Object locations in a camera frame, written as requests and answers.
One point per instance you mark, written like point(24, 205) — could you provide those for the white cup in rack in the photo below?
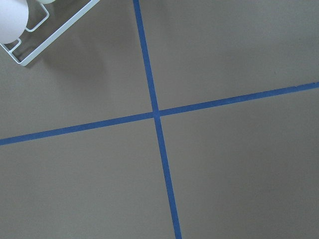
point(13, 19)

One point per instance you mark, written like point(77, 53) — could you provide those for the white wire rack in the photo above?
point(47, 20)

